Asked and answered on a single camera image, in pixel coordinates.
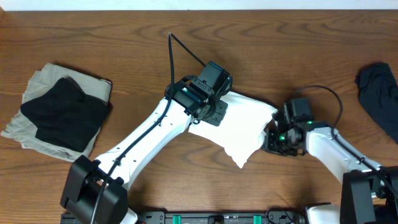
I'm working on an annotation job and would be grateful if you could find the white t-shirt with logo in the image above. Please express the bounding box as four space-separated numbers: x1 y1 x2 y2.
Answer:
188 91 277 168

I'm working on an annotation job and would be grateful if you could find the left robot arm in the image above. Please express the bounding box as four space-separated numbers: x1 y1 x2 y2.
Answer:
60 77 232 223

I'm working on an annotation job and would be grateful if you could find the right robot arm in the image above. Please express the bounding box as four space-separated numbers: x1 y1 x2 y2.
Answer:
261 107 397 223

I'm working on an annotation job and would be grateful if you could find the crumpled black garment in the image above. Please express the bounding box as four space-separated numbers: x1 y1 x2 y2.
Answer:
355 62 397 141

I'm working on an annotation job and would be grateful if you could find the folded black garment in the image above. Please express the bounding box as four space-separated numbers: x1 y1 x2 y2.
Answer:
21 78 109 152

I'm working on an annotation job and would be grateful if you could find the folded beige garment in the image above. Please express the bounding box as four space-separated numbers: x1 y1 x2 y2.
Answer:
1 63 112 162

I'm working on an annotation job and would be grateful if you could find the right black cable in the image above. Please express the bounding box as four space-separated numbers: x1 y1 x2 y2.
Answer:
292 85 398 200

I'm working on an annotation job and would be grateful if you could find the black cable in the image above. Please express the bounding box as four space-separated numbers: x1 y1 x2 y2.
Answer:
89 32 208 224
292 85 398 200

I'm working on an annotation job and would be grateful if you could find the left black cable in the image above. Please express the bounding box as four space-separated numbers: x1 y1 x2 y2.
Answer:
89 32 208 224

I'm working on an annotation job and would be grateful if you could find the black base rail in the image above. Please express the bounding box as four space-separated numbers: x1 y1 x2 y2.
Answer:
137 209 306 224

